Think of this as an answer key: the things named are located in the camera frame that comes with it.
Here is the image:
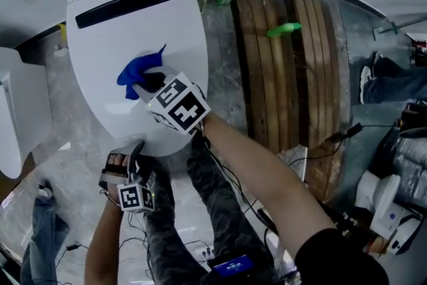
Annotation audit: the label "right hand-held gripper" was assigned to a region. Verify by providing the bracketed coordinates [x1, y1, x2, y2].
[131, 64, 211, 136]

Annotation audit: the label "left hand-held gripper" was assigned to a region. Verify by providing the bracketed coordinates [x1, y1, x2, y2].
[99, 139, 156, 213]

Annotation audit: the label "blue wiping cloth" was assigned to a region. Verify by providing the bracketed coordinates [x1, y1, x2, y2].
[116, 43, 167, 100]

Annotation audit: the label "white oval appliance cover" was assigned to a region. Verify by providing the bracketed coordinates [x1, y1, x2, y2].
[65, 0, 209, 158]

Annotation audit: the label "person's left forearm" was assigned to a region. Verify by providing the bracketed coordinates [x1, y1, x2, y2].
[83, 196, 125, 285]

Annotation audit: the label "person's right forearm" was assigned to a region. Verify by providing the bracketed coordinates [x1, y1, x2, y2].
[199, 111, 336, 258]

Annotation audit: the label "white tank toilet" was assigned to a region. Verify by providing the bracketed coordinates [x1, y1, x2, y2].
[0, 46, 54, 180]

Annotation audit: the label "white toilet with blue sticker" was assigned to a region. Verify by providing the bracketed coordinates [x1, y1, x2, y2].
[354, 170, 411, 240]

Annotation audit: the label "person's left hand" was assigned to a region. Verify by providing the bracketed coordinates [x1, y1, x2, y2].
[107, 154, 130, 178]

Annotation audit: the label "person's grey patterned trousers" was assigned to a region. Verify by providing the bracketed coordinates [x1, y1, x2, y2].
[135, 133, 278, 285]

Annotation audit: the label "low wooden slat platform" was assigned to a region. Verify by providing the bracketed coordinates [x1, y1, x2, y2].
[230, 0, 301, 154]

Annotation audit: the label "small black screen device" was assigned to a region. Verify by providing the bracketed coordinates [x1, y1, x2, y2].
[207, 253, 257, 280]

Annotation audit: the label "rough wooden beam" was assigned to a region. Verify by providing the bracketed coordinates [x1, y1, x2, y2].
[305, 133, 351, 203]

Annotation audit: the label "person's black shirt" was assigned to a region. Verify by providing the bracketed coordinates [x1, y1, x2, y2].
[294, 226, 390, 285]

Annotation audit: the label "black equipment rack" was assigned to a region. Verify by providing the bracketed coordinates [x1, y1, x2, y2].
[410, 38, 427, 67]

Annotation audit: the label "plastic wrapped grey bundle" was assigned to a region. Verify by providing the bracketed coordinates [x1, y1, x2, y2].
[393, 135, 427, 200]

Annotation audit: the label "white plastic appliance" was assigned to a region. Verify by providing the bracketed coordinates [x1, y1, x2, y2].
[388, 215, 423, 255]

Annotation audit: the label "yellow bottle by wall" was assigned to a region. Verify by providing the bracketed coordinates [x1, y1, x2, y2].
[55, 22, 68, 51]

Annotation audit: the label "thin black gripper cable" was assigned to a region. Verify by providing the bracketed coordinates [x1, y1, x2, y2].
[199, 129, 278, 234]

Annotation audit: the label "black cable with adapter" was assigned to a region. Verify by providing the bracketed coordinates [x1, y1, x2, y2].
[55, 243, 89, 278]

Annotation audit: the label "long black cable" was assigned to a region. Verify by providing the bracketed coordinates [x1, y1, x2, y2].
[287, 122, 400, 168]

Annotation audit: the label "long handled teal mop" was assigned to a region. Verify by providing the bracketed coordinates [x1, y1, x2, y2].
[372, 15, 427, 41]

